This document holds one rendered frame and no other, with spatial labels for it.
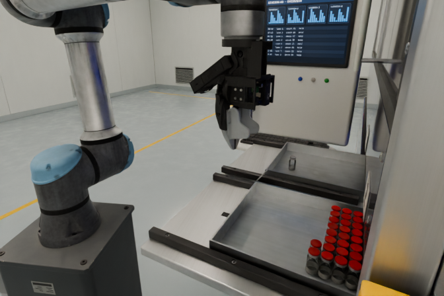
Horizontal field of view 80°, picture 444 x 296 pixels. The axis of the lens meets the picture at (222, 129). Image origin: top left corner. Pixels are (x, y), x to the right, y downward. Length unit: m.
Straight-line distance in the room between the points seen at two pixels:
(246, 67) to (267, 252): 0.37
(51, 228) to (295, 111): 1.09
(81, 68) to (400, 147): 0.71
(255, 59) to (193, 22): 6.57
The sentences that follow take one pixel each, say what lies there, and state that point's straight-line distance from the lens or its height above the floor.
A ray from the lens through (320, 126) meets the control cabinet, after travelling 1.39.
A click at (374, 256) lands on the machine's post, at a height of 1.05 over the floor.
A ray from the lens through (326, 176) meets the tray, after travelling 0.91.
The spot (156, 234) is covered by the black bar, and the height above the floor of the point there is 0.90.
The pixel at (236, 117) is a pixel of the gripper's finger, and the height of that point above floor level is 1.15.
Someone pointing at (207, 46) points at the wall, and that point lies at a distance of 6.80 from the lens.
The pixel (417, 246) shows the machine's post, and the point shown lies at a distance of 0.38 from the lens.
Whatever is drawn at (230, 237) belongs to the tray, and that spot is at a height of 0.88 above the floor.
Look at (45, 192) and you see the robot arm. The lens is 0.78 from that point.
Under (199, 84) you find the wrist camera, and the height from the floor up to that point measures 1.21.
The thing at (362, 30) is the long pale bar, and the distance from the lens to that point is 1.08.
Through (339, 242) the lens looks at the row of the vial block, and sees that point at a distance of 0.59.
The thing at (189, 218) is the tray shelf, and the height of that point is 0.88.
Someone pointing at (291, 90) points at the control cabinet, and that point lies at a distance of 1.37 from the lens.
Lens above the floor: 1.29
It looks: 19 degrees down
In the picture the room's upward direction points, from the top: straight up
